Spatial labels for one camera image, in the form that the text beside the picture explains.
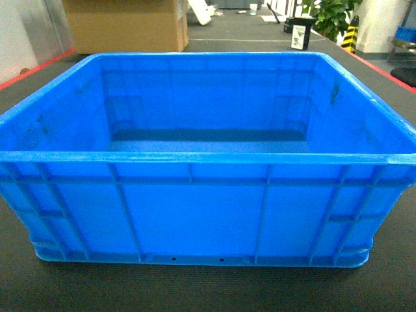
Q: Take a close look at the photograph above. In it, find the large cardboard box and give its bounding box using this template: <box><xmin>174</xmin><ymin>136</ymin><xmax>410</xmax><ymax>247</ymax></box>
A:
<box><xmin>62</xmin><ymin>0</ymin><xmax>189</xmax><ymax>55</ymax></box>

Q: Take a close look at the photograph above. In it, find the yellow black striped post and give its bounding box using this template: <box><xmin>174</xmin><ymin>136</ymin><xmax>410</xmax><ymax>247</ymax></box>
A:
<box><xmin>341</xmin><ymin>15</ymin><xmax>359</xmax><ymax>54</ymax></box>

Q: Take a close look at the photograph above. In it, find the small blue bin background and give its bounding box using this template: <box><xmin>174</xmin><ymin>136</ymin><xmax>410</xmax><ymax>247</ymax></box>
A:
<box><xmin>395</xmin><ymin>26</ymin><xmax>416</xmax><ymax>43</ymax></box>

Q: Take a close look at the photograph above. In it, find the green potted plant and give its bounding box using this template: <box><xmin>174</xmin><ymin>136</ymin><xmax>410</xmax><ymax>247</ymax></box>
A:
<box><xmin>302</xmin><ymin>0</ymin><xmax>363</xmax><ymax>42</ymax></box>

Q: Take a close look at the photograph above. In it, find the large blue plastic crate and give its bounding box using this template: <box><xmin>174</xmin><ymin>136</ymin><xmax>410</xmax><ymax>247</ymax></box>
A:
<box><xmin>1</xmin><ymin>52</ymin><xmax>415</xmax><ymax>268</ymax></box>

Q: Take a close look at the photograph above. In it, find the white paper cup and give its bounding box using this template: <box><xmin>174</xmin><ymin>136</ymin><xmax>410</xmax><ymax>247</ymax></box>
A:
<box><xmin>249</xmin><ymin>3</ymin><xmax>257</xmax><ymax>16</ymax></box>

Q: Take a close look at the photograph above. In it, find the black white sign box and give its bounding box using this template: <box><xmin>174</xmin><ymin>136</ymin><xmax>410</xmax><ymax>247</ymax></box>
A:
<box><xmin>283</xmin><ymin>17</ymin><xmax>315</xmax><ymax>51</ymax></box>

